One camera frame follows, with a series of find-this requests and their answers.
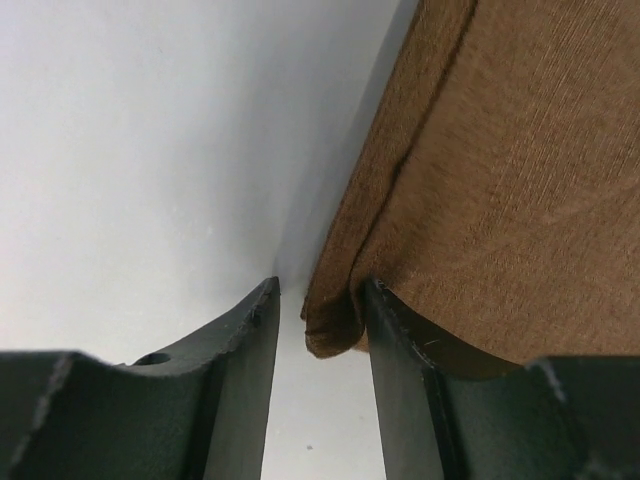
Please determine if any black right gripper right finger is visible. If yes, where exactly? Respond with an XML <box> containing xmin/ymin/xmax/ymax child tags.
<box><xmin>363</xmin><ymin>280</ymin><xmax>639</xmax><ymax>479</ymax></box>

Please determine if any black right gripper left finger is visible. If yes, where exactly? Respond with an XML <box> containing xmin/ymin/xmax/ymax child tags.
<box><xmin>1</xmin><ymin>277</ymin><xmax>280</xmax><ymax>479</ymax></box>

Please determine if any brown cloth napkin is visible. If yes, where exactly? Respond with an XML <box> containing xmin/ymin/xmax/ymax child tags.
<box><xmin>301</xmin><ymin>1</ymin><xmax>639</xmax><ymax>363</ymax></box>

